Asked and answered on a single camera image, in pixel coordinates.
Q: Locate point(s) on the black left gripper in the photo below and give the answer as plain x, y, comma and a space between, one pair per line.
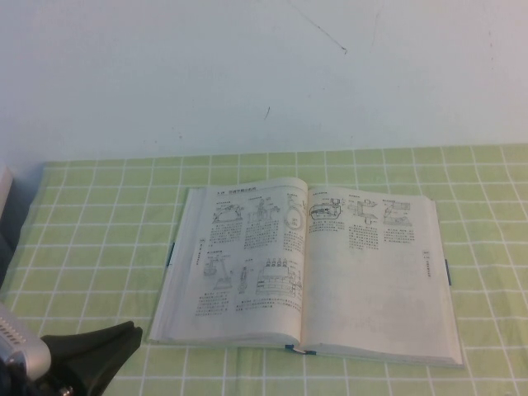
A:
57, 385

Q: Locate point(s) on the book with diagrams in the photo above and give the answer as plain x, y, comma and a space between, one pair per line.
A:
264, 288

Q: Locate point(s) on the green white checked tablecloth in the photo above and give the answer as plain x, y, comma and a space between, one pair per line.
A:
103, 247

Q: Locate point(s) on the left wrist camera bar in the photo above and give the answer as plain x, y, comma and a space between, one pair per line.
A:
24, 342

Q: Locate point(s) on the black left camera bracket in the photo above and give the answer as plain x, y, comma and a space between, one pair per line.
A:
10, 381

